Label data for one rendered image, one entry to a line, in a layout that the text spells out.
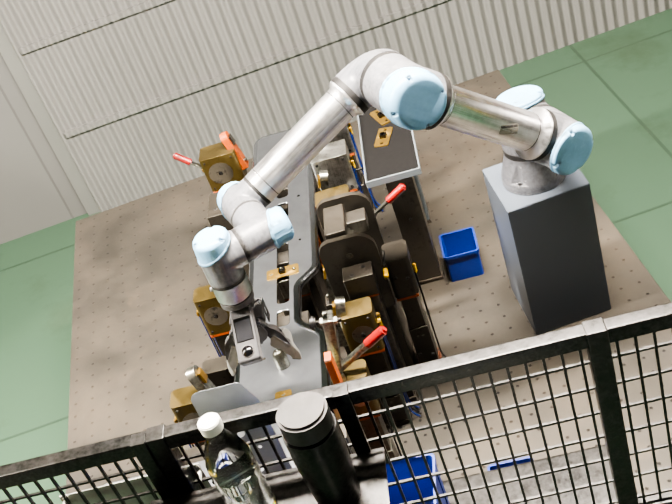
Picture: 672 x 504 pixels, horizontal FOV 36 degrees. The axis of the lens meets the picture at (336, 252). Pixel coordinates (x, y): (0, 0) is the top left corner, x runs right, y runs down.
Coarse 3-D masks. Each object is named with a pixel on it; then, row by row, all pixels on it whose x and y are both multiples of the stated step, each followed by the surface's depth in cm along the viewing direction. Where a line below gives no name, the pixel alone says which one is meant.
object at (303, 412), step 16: (288, 400) 136; (304, 400) 135; (320, 400) 134; (288, 416) 134; (304, 416) 133; (320, 416) 132; (288, 432) 132; (304, 432) 132; (320, 432) 133; (336, 432) 135; (288, 448) 135; (304, 448) 134; (320, 448) 134; (336, 448) 136; (304, 464) 135; (320, 464) 135; (336, 464) 136; (352, 464) 141; (304, 480) 140; (320, 480) 137; (336, 480) 138; (352, 480) 140; (320, 496) 140; (336, 496) 140; (352, 496) 141
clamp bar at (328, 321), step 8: (328, 312) 210; (312, 320) 209; (320, 320) 210; (328, 320) 208; (336, 320) 209; (312, 328) 209; (328, 328) 209; (328, 336) 210; (336, 336) 213; (328, 344) 212; (336, 344) 212; (336, 352) 213; (336, 360) 215
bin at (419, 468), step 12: (420, 456) 181; (432, 456) 181; (396, 468) 184; (420, 468) 183; (432, 468) 179; (420, 480) 185; (396, 492) 188; (408, 492) 188; (432, 492) 187; (444, 492) 183
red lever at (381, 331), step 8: (384, 328) 212; (368, 336) 214; (376, 336) 212; (360, 344) 215; (368, 344) 213; (352, 352) 216; (360, 352) 215; (344, 360) 217; (352, 360) 216; (344, 368) 217
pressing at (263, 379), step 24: (264, 144) 314; (288, 192) 289; (312, 192) 285; (288, 216) 280; (312, 216) 276; (312, 240) 268; (264, 264) 266; (312, 264) 260; (264, 288) 258; (312, 336) 239; (264, 360) 237; (312, 360) 233; (264, 384) 231; (288, 384) 229; (312, 384) 227; (240, 432) 222; (288, 456) 212
